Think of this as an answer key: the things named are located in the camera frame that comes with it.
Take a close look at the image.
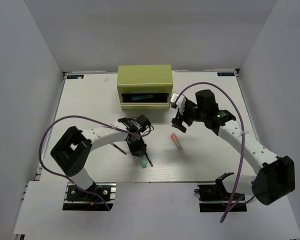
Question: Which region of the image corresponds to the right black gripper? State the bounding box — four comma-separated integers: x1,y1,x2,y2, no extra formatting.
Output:
172,99,207,133

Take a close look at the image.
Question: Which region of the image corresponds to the orange highlighter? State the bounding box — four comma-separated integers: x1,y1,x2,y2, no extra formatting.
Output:
170,133,184,153

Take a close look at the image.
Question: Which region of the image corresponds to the green highlighter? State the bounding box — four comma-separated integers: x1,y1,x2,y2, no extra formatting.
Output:
138,156,148,169

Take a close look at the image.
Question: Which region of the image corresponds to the green chest drawer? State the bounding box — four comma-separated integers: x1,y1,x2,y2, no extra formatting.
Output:
120,93,170,110

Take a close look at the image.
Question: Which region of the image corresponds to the blue highlighter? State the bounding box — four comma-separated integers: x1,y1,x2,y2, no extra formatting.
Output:
131,94,154,101

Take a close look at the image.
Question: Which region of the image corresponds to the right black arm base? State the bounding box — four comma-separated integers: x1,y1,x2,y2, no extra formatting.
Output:
194,172,234,213

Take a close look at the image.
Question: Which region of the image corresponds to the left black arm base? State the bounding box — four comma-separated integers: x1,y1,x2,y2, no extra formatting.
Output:
62,183,116,212

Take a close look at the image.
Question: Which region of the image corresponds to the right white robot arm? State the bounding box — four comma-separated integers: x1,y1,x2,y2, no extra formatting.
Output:
170,89,296,206

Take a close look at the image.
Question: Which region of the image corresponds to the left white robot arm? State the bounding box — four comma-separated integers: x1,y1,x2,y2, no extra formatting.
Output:
50,114,152,200

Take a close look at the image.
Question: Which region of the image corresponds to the purple gel pen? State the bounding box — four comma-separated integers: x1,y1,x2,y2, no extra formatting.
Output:
111,143,127,155

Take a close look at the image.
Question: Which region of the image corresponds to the green gel pen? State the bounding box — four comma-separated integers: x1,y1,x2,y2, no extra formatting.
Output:
145,154,154,167

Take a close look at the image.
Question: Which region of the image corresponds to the green metal tool chest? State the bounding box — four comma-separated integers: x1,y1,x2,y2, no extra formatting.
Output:
116,64,173,105

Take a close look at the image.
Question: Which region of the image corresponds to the right blue corner label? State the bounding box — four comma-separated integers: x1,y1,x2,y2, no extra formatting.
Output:
217,72,235,77

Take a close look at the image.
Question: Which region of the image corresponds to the blue corner label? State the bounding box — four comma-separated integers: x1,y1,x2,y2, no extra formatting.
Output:
66,74,84,80
217,72,235,77

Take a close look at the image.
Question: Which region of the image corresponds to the left blue corner label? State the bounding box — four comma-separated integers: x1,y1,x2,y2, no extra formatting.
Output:
66,74,84,80

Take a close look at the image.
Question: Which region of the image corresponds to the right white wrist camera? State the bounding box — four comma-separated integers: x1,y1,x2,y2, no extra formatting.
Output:
170,93,187,115

